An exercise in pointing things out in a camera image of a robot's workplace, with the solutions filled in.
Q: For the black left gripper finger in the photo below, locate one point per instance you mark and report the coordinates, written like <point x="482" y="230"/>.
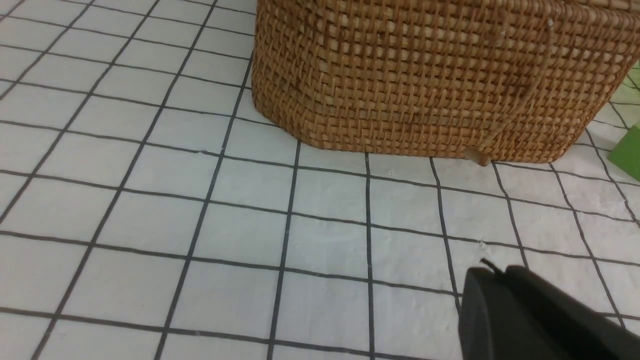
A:
<point x="514" y="314"/>

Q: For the green foam cube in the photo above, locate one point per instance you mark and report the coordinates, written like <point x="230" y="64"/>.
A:
<point x="626" y="153"/>

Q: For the woven rattan basket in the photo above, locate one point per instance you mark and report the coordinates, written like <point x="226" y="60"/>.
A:
<point x="487" y="80"/>

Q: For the white grid tablecloth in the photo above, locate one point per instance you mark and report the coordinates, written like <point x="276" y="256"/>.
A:
<point x="149" y="212"/>

